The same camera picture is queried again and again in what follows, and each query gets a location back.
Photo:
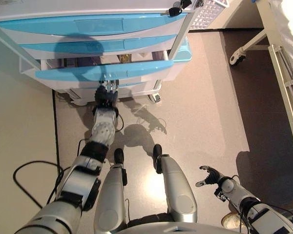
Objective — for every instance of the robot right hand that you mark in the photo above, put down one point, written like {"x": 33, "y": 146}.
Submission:
{"x": 213, "y": 178}

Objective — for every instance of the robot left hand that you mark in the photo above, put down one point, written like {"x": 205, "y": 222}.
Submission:
{"x": 106, "y": 97}

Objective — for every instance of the blue fronted cart drawer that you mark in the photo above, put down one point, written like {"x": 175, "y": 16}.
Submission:
{"x": 136, "y": 70}

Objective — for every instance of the robot right silver arm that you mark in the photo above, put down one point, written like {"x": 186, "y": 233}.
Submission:
{"x": 236, "y": 195}

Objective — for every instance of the robot left silver arm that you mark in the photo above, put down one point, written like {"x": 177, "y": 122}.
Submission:
{"x": 102, "y": 129}

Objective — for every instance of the small yellow medicine bottle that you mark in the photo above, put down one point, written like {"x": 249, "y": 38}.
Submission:
{"x": 124, "y": 58}

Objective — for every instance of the robot right leg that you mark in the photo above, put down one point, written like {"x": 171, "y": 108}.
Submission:
{"x": 178, "y": 190}

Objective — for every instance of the beige sneaker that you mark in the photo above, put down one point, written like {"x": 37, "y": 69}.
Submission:
{"x": 230, "y": 220}

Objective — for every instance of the grey cart caster wheel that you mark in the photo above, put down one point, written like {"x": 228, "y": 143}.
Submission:
{"x": 156, "y": 97}

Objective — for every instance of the robot silver waist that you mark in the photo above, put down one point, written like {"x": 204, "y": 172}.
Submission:
{"x": 175, "y": 228}

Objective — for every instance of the light blue waste bin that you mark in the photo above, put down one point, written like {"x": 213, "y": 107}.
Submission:
{"x": 183, "y": 53}

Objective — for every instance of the white blue medical cart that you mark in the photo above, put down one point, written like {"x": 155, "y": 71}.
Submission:
{"x": 63, "y": 7}

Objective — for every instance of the white bed caster wheel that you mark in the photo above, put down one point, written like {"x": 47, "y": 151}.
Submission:
{"x": 236, "y": 58}

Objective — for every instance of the white perforated side basket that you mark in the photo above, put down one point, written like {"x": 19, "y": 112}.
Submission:
{"x": 205, "y": 14}

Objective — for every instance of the white hospital bed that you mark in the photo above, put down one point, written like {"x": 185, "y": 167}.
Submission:
{"x": 288, "y": 36}

